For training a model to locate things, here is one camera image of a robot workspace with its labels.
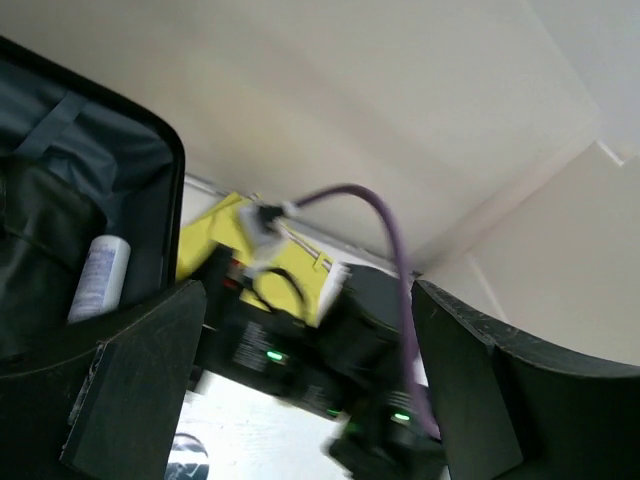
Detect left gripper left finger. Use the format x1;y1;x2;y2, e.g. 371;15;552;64
1;281;207;479

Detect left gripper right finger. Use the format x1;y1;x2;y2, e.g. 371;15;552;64
412;281;639;479

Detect round blue cream jar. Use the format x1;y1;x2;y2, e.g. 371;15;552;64
164;433;210;480

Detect white lotion bottle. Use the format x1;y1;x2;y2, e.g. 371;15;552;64
67;235;131;324

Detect yellow shorts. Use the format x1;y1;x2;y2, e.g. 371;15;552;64
176;192;344;327

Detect yellow hard-shell suitcase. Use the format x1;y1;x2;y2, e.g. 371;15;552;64
1;39;186;357

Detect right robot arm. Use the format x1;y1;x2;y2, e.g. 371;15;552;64
194;246;446;479

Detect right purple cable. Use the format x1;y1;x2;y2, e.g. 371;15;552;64
292;183;444;441

